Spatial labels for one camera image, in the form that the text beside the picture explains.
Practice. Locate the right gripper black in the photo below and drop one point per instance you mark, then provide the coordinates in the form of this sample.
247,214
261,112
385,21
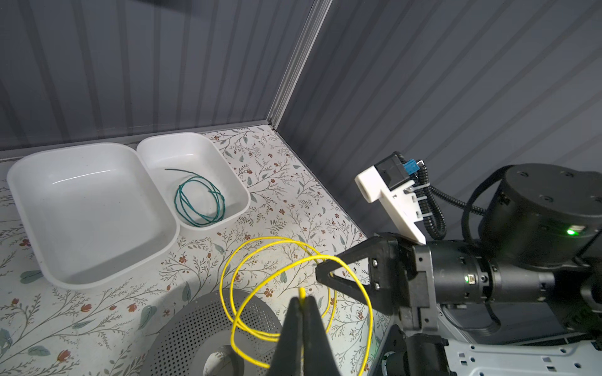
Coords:
411,280

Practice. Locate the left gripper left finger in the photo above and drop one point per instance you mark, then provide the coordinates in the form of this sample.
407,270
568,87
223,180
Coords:
287,357

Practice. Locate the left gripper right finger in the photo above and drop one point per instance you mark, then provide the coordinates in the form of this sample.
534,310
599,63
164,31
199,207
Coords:
318,358

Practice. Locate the grey perforated cable spool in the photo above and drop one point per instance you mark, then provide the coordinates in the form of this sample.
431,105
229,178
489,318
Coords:
197,340

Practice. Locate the white tray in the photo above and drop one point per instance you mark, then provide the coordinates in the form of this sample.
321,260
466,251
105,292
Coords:
92,213
195,180

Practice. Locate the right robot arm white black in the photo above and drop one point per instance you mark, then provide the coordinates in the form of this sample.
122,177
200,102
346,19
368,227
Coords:
530,247

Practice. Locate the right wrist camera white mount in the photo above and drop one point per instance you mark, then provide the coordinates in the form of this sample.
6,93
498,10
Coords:
389,182

